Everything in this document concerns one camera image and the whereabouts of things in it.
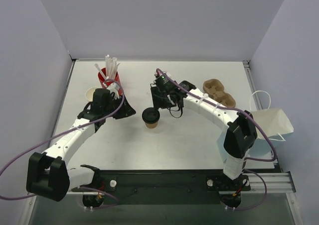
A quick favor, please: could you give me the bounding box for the stack of paper cups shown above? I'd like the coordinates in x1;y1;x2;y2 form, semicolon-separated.
85;87;97;102

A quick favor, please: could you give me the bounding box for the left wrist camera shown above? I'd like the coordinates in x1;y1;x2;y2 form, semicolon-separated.
106;82;122;99

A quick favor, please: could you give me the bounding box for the brown cardboard cup carrier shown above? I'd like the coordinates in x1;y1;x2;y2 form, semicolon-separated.
203;79;236;108

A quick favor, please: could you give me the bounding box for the red ribbed straw cup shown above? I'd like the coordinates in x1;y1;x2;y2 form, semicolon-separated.
98;67;121;89

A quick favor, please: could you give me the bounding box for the black coffee cup lid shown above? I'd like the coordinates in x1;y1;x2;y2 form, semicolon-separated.
142;108;160;124

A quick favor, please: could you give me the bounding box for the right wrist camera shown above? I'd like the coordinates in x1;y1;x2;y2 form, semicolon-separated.
155;70;171;78

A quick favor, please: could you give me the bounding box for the bundle of wrapped straws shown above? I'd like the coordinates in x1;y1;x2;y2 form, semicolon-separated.
94;55;119;81

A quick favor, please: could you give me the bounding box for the brown paper coffee cup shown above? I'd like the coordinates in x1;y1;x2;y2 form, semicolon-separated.
144;119;159;129

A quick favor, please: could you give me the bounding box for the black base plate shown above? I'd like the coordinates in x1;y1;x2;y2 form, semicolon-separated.
73;169;251;208

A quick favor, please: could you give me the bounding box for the white and blue paper bag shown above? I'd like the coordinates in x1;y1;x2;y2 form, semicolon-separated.
216;89;295;163

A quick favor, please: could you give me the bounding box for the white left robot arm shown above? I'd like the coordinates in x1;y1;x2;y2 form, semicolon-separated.
26;88;136;202

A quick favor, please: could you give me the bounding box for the aluminium frame rail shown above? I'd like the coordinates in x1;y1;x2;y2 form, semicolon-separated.
243;60;296;193

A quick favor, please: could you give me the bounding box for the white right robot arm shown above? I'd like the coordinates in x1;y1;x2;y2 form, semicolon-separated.
151;75;257;189

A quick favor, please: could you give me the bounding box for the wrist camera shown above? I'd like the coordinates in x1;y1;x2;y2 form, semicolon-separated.
155;70;171;78
106;82;122;99

